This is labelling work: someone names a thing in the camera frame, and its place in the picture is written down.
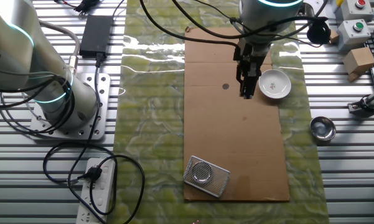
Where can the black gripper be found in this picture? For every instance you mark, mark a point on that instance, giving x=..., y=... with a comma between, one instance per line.
x=250, y=59

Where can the small round steel dish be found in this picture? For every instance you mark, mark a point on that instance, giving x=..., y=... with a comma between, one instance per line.
x=322, y=128
x=202, y=172

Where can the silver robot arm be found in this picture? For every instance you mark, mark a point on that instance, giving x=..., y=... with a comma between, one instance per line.
x=12, y=46

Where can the brown cardboard sheet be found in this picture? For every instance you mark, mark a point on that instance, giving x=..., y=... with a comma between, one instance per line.
x=230, y=130

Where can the tiny brown cardboard cube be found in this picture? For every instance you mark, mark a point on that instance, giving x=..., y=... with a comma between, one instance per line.
x=334, y=37

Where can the green marble pattern mat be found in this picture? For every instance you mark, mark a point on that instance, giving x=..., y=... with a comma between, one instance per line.
x=149, y=124

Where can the brown cardboard box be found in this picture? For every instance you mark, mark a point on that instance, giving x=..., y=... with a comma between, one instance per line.
x=359, y=60

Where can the grey green button box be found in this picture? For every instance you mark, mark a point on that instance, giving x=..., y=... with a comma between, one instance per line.
x=353, y=34

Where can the grey red button box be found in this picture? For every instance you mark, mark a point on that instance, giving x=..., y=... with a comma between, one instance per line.
x=354, y=9

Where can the black power adapter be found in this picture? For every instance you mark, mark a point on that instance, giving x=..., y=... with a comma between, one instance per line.
x=96, y=34

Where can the black power plug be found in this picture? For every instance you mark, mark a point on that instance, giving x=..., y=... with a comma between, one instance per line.
x=93, y=173

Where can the white power strip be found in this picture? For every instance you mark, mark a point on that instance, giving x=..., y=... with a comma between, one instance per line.
x=101, y=193

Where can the grey camera on stand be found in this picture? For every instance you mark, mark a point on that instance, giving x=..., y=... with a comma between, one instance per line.
x=371, y=101

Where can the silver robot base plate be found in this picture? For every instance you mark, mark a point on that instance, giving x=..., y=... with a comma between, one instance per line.
x=99, y=84

